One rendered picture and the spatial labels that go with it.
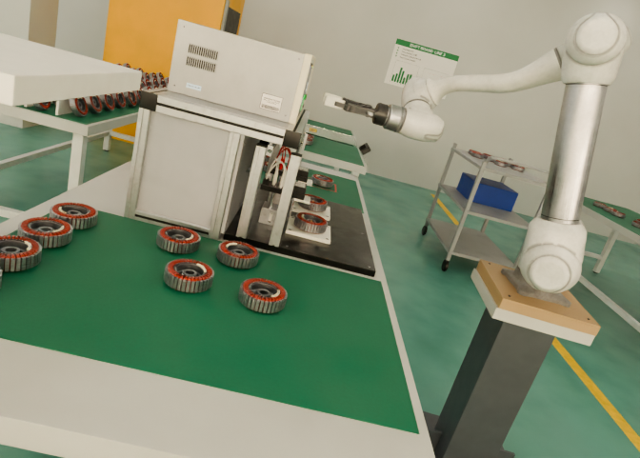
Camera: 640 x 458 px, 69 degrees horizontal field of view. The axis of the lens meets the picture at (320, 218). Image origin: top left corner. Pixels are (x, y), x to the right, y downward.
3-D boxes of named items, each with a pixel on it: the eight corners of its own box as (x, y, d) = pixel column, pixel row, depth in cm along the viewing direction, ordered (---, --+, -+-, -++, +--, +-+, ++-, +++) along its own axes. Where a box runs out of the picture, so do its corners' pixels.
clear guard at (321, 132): (363, 153, 193) (367, 140, 192) (368, 166, 171) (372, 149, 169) (287, 133, 191) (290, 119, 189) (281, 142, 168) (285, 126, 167)
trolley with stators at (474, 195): (475, 247, 475) (513, 151, 444) (513, 292, 379) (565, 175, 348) (419, 232, 471) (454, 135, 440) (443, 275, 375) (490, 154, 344)
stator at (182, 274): (176, 297, 102) (179, 283, 101) (154, 273, 109) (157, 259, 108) (220, 290, 110) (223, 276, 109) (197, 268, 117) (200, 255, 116)
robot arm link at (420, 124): (395, 141, 165) (395, 117, 173) (435, 152, 167) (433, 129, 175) (408, 118, 156) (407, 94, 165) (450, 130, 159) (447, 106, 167)
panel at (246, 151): (256, 181, 200) (271, 112, 191) (224, 233, 137) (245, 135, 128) (253, 180, 200) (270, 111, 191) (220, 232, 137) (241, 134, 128)
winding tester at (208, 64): (302, 111, 181) (315, 57, 175) (295, 125, 139) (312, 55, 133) (204, 85, 178) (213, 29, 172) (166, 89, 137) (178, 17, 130)
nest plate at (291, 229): (330, 229, 166) (330, 226, 166) (330, 244, 152) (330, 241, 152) (289, 218, 165) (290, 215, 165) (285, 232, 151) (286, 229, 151)
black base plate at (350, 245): (359, 213, 203) (361, 209, 202) (373, 277, 142) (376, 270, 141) (254, 187, 199) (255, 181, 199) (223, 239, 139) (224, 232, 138)
